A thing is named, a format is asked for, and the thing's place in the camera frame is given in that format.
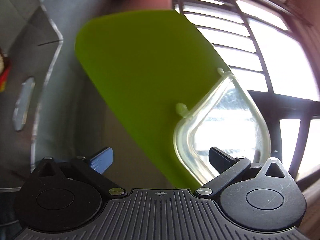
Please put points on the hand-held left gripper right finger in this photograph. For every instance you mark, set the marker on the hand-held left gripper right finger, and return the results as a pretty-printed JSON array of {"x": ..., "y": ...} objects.
[{"x": 220, "y": 158}]

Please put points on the clear acrylic box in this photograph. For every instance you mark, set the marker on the clear acrylic box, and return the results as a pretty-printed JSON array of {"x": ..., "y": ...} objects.
[{"x": 30, "y": 55}]

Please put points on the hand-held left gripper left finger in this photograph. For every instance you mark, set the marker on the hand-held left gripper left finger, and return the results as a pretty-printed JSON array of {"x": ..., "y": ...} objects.
[{"x": 102, "y": 160}]

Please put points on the green plastic tray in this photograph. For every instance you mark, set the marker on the green plastic tray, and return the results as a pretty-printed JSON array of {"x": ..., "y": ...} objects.
[{"x": 137, "y": 80}]

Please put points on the red yellow toy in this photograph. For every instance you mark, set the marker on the red yellow toy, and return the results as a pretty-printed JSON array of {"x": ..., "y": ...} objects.
[{"x": 3, "y": 76}]

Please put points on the clear plastic container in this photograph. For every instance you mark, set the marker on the clear plastic container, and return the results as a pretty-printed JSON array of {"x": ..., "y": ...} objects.
[{"x": 225, "y": 130}]

